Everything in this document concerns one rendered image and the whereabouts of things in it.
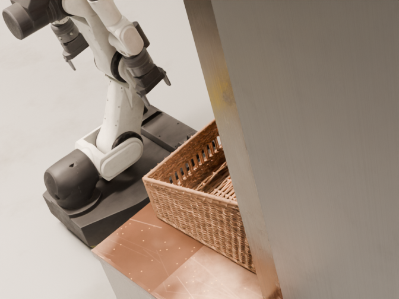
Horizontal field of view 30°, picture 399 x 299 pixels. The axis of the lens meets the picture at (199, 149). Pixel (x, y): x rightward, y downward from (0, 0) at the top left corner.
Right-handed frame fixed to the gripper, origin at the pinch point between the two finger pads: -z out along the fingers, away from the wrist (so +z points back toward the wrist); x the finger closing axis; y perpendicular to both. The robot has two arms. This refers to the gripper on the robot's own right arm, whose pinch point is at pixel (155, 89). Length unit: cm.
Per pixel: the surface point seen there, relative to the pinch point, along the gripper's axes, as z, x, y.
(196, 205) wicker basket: 23, -36, -73
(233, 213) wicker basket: 27, -34, -87
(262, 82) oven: 81, -29, -117
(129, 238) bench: 10, -50, -51
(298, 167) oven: 64, -32, -121
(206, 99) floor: -65, 38, 48
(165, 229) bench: 9, -42, -58
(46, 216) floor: -46, -53, 48
